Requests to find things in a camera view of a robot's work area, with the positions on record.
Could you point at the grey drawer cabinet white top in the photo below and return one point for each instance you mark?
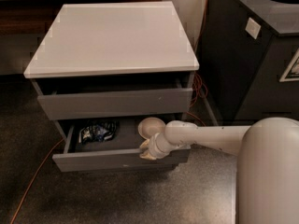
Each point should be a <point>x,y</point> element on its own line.
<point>113,47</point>

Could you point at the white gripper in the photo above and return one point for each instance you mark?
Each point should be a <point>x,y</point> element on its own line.
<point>153,147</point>

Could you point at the white bowl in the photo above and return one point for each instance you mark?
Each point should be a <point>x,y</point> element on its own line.
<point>150,126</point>

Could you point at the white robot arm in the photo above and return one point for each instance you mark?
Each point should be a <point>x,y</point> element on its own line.
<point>267,161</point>

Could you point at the blue chip bag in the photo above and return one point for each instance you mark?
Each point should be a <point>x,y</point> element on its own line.
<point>97,131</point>

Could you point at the white label on bin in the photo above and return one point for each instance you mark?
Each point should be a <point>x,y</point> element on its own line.
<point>253,28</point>

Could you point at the black trash bin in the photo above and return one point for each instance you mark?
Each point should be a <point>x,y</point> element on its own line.
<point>242,73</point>

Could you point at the grey drawer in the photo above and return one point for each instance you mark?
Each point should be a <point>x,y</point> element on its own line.
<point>119,153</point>
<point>115,103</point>

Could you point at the grey top drawer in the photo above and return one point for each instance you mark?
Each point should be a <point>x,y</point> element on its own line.
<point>115,103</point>

